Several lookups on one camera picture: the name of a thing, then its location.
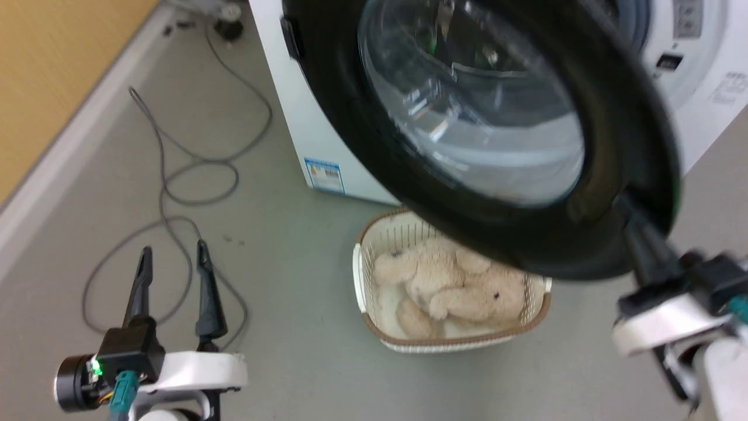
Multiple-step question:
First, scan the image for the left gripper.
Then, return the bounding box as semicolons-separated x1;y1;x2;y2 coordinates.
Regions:
54;239;248;412

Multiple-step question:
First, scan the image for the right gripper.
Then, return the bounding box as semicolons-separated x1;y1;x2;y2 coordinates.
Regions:
611;193;748;358

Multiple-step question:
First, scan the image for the black round glass machine door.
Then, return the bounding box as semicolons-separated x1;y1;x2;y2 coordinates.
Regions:
280;0;683;282

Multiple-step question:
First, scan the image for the white washing machine body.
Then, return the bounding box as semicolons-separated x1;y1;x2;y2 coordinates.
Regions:
248;0;748;206

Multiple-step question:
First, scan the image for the blue white energy sticker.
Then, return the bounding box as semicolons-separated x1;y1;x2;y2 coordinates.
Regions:
303;157;346;195

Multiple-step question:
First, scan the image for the white brown-rimmed laundry basket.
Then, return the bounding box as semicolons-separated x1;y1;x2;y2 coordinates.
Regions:
352;208;553;354

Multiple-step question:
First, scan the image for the beige plush teddy bear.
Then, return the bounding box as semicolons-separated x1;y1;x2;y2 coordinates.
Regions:
373;236;527;340

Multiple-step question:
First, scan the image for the grey warning label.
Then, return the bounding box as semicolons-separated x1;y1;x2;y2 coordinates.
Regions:
672;0;704;39

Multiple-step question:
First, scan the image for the teal cable connector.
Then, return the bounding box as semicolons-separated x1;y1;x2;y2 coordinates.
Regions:
727;294;748;324
111;370;141;421

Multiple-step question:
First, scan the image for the grey floor cable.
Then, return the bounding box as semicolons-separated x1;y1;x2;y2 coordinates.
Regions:
81;22;274;353

